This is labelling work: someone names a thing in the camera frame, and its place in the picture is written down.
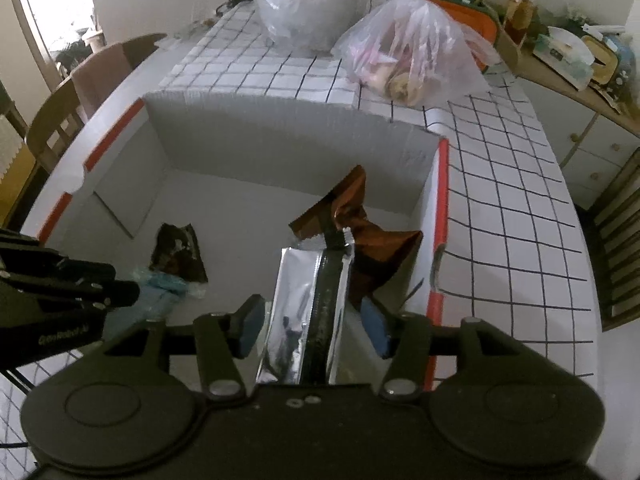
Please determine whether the clear silver snack packet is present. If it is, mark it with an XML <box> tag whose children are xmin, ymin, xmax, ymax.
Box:
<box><xmin>256</xmin><ymin>228</ymin><xmax>355</xmax><ymax>387</ymax></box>

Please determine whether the pink snack plastic bag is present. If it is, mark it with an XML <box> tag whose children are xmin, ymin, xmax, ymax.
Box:
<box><xmin>332</xmin><ymin>0</ymin><xmax>501</xmax><ymax>108</ymax></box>

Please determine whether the red cardboard box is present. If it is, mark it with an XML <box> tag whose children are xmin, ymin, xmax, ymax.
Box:
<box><xmin>22</xmin><ymin>90</ymin><xmax>452</xmax><ymax>391</ymax></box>

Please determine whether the pink cloth on chair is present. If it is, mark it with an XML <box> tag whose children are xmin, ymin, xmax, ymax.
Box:
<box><xmin>70</xmin><ymin>42</ymin><xmax>132</xmax><ymax>118</ymax></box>

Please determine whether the brown snack packet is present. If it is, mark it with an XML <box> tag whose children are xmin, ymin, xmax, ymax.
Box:
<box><xmin>290</xmin><ymin>165</ymin><xmax>423</xmax><ymax>309</ymax></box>

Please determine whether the right wooden chair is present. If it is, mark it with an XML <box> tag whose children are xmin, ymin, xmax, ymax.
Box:
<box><xmin>591</xmin><ymin>150</ymin><xmax>640</xmax><ymax>332</ymax></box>

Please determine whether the small dark snack packet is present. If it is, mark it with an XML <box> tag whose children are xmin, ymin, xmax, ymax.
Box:
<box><xmin>149</xmin><ymin>223</ymin><xmax>208</xmax><ymax>284</ymax></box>

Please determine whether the yellow retro clock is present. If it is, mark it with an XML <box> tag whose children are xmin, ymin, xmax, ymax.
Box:
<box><xmin>582</xmin><ymin>35</ymin><xmax>620</xmax><ymax>86</ymax></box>

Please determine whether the checkered white tablecloth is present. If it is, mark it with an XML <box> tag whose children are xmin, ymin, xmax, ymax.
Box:
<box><xmin>0</xmin><ymin>1</ymin><xmax>601</xmax><ymax>480</ymax></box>

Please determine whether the teal plastic wrapper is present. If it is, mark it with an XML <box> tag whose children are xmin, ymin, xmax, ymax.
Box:
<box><xmin>102</xmin><ymin>269</ymin><xmax>206</xmax><ymax>340</ymax></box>

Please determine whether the tissue box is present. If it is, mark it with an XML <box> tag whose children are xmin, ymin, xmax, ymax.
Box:
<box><xmin>533</xmin><ymin>26</ymin><xmax>594</xmax><ymax>91</ymax></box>

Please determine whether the orange green box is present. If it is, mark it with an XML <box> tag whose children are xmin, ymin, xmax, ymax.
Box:
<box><xmin>431</xmin><ymin>0</ymin><xmax>500</xmax><ymax>47</ymax></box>

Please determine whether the white corner cabinet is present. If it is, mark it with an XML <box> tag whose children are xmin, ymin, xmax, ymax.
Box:
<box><xmin>497</xmin><ymin>35</ymin><xmax>639</xmax><ymax>210</ymax></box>

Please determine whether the amber liquid bottle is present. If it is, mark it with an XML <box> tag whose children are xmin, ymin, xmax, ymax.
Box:
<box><xmin>503</xmin><ymin>0</ymin><xmax>536</xmax><ymax>47</ymax></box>

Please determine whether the wooden chair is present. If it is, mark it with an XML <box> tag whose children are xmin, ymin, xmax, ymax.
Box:
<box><xmin>591</xmin><ymin>150</ymin><xmax>640</xmax><ymax>332</ymax></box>
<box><xmin>26</xmin><ymin>32</ymin><xmax>167</xmax><ymax>172</ymax></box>

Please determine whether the left wooden chair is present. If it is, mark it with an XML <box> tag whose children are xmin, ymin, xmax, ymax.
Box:
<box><xmin>26</xmin><ymin>32</ymin><xmax>167</xmax><ymax>172</ymax></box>

